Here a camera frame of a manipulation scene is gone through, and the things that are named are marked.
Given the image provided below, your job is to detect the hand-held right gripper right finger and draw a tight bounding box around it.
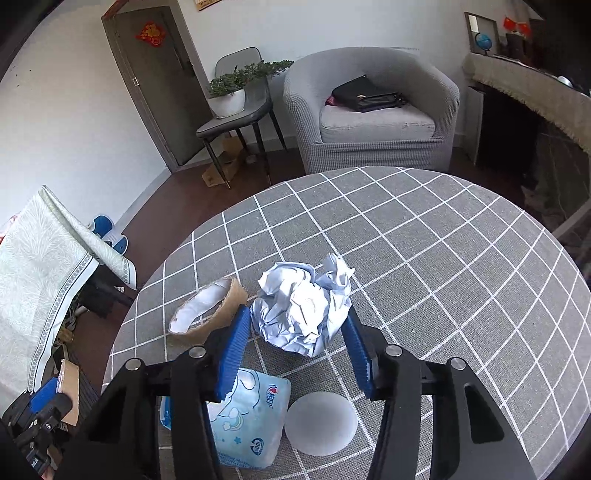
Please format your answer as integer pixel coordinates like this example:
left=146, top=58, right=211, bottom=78
left=341, top=305, right=539, bottom=480

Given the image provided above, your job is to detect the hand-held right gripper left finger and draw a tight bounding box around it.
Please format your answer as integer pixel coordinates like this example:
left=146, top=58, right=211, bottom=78
left=69, top=305, right=252, bottom=480

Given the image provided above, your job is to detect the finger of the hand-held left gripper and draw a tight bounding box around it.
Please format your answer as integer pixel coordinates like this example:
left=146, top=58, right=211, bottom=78
left=28, top=378, right=60, bottom=414
left=42, top=393, right=74, bottom=428

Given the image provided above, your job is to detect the blue white tissue packet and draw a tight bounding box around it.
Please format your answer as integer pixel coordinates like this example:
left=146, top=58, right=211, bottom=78
left=159, top=367, right=293, bottom=469

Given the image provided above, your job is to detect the large cardboard tape roll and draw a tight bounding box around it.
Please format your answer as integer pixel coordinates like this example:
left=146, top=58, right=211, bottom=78
left=168, top=276, right=249, bottom=344

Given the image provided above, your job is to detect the white round lid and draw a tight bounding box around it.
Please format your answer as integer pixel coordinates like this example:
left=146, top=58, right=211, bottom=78
left=284, top=392, right=357, bottom=457

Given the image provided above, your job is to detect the large white paper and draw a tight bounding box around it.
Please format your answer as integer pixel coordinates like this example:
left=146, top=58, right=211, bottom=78
left=250, top=253, right=355, bottom=358

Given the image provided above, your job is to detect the brown cardboard piece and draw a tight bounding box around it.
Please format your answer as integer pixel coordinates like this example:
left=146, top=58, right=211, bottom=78
left=55, top=360, right=81, bottom=425

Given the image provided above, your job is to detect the black box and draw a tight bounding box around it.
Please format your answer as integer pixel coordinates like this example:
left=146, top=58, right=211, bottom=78
left=79, top=272, right=124, bottom=319

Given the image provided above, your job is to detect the round table with grey checked cloth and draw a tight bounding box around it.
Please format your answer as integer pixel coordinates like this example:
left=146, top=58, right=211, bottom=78
left=102, top=166, right=591, bottom=480

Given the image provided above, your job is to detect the side table with pale green cloth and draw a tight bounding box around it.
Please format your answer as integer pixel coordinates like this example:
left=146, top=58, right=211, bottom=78
left=0, top=185, right=138, bottom=393

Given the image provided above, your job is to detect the flat cardboard box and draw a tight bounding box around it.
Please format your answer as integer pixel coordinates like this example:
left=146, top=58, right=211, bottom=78
left=201, top=137, right=246, bottom=189

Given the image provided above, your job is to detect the grey dining chair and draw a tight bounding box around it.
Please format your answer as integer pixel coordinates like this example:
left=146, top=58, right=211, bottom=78
left=196, top=47, right=287, bottom=190

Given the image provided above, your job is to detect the grey armchair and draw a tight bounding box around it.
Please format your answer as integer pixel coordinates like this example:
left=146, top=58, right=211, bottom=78
left=283, top=47, right=461, bottom=175

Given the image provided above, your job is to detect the potted plant in white pot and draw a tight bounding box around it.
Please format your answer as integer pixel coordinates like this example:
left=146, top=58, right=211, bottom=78
left=205, top=59, right=295, bottom=120

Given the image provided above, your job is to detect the black handbag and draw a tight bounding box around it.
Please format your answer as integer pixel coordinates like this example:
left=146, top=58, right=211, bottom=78
left=331, top=75, right=408, bottom=112

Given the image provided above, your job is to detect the grey door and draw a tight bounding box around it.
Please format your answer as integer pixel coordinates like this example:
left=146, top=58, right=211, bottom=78
left=102, top=7, right=213, bottom=172

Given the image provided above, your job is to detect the red diamond door decoration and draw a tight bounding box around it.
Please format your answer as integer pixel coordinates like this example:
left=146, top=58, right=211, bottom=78
left=135, top=22, right=166, bottom=48

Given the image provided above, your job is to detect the dark wooden box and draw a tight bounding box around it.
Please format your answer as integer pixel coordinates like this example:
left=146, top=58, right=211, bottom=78
left=505, top=33, right=532, bottom=63

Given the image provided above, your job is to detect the black monitor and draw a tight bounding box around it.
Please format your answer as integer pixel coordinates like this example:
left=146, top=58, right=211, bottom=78
left=529, top=18, right=591, bottom=88

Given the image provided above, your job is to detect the dark picture frame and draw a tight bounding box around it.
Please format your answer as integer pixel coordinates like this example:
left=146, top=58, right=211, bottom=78
left=464, top=12, right=499, bottom=56

